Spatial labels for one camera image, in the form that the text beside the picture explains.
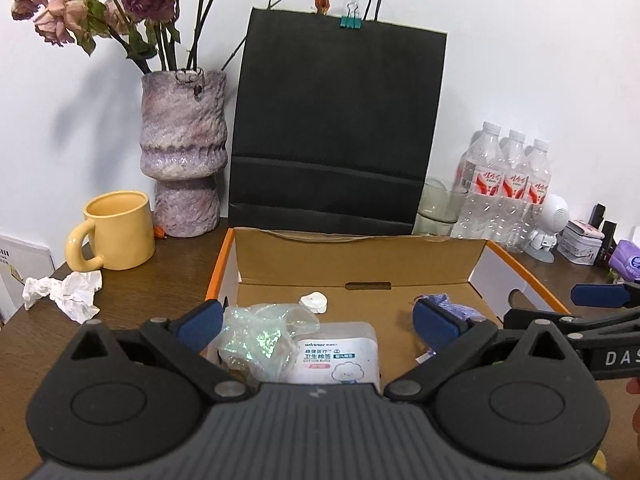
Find clear water bottle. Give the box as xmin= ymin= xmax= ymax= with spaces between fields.
xmin=520 ymin=138 xmax=552 ymax=252
xmin=452 ymin=121 xmax=506 ymax=241
xmin=500 ymin=130 xmax=529 ymax=251

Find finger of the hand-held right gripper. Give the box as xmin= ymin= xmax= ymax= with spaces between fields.
xmin=571 ymin=282 xmax=640 ymax=309
xmin=502 ymin=306 xmax=640 ymax=336

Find clear cotton swab box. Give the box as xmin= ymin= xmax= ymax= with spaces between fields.
xmin=290 ymin=321 xmax=384 ymax=387

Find dried pink flowers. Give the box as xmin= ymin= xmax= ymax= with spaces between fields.
xmin=11 ymin=0 xmax=332 ymax=74

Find small black box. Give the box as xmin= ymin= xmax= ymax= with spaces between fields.
xmin=590 ymin=203 xmax=619 ymax=267

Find person's right hand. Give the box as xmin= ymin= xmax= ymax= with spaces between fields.
xmin=626 ymin=377 xmax=640 ymax=435

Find black paper bag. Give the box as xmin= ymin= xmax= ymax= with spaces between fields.
xmin=228 ymin=0 xmax=448 ymax=237

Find grey tin box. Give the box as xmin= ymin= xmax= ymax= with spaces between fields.
xmin=556 ymin=220 xmax=607 ymax=266

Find iridescent plastic bag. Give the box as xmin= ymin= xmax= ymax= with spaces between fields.
xmin=207 ymin=303 xmax=321 ymax=387

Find yellow mug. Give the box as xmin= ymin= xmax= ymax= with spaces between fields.
xmin=66 ymin=190 xmax=157 ymax=272

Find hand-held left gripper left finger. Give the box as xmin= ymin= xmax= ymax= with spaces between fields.
xmin=71 ymin=299 xmax=251 ymax=404

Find orange cardboard box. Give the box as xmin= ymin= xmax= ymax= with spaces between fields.
xmin=205 ymin=227 xmax=574 ymax=363

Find clear glass cup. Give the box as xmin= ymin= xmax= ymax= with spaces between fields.
xmin=412 ymin=177 xmax=469 ymax=237

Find white robot figurine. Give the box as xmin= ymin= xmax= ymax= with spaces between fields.
xmin=527 ymin=195 xmax=571 ymax=264

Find purple textured vase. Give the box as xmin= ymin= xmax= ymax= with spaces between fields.
xmin=139 ymin=67 xmax=229 ymax=239

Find small white round cap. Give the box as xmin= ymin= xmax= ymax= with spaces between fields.
xmin=299 ymin=291 xmax=330 ymax=314

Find purple cloth pouch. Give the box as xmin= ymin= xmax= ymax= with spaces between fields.
xmin=417 ymin=292 xmax=486 ymax=324

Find small crumpled white tissue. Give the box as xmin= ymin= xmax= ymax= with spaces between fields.
xmin=22 ymin=270 xmax=104 ymax=325

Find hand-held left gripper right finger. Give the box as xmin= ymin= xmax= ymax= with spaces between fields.
xmin=384 ymin=299 xmax=576 ymax=404

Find purple wipes pack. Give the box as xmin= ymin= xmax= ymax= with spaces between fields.
xmin=607 ymin=239 xmax=640 ymax=282

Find white book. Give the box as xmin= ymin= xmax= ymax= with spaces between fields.
xmin=0 ymin=232 xmax=56 ymax=326

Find green binder clip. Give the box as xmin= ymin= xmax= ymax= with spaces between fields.
xmin=340 ymin=2 xmax=362 ymax=31

